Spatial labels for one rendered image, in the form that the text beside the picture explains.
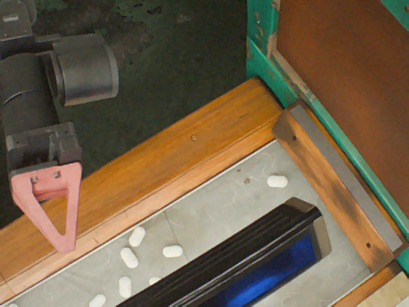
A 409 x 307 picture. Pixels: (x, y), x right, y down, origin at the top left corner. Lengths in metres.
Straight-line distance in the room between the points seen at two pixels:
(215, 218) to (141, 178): 0.14
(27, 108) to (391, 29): 0.39
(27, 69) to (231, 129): 0.51
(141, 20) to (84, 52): 1.51
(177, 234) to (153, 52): 1.13
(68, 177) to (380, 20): 0.37
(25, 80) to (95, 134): 1.34
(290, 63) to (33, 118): 0.51
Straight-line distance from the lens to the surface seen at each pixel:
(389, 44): 0.65
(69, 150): 0.49
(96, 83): 0.57
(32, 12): 0.60
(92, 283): 0.97
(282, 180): 0.96
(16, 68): 0.56
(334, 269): 0.95
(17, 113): 0.53
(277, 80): 0.98
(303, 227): 0.58
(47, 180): 0.51
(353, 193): 0.86
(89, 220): 0.97
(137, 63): 1.98
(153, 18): 2.08
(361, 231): 0.88
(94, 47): 0.59
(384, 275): 0.95
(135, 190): 0.96
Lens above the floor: 1.66
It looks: 68 degrees down
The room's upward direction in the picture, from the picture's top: 8 degrees counter-clockwise
